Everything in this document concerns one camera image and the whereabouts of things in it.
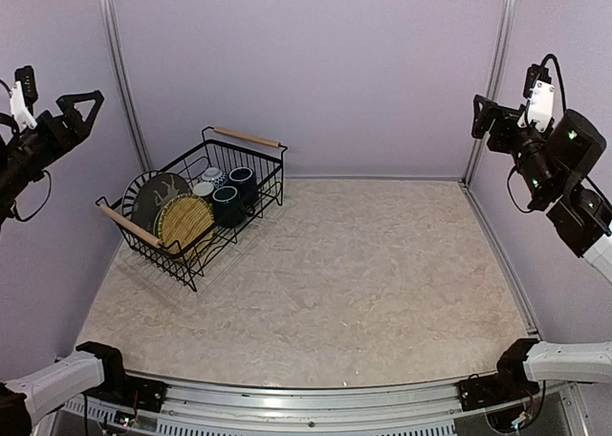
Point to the dark blue mug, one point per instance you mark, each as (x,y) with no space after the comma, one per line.
(244,180)

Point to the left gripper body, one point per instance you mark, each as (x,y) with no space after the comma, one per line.
(15,170)

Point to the green plastic plate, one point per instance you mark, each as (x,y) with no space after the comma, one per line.
(156,222)

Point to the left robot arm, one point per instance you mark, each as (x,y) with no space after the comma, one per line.
(28,400)

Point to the aluminium corner post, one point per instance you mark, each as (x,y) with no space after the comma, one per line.
(501,47)
(111,27)

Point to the white brown ceramic cup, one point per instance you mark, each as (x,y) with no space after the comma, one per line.
(204,190)

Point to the dark green mug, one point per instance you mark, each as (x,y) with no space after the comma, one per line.
(229,209)

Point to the blue white patterned bowl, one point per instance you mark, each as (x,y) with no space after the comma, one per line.
(215,176)

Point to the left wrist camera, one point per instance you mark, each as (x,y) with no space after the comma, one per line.
(23,97)

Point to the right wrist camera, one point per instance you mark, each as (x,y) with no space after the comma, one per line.
(540,94)

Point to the right aluminium corner post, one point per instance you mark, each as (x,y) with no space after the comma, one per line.
(501,47)

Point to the grey reindeer plate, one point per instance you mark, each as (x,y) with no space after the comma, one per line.
(154,195)

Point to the black wire dish rack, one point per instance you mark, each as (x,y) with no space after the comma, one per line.
(223,149)

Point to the ribbed round woven plate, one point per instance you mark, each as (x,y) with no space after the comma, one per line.
(186,226)

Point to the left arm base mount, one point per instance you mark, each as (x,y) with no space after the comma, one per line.
(134,392)

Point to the aluminium front rail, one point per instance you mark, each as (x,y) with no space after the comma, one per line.
(204,408)

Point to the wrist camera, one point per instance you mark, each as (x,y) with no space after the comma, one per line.
(540,94)
(23,97)

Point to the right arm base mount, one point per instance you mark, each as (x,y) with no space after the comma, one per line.
(478,392)

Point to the left aluminium corner post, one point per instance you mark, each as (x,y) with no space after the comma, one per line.
(111,27)

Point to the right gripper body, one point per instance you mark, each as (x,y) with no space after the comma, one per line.
(501,140)

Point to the white blue striped plate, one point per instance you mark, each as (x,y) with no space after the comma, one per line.
(132,190)

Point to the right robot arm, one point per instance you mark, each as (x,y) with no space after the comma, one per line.
(554,165)

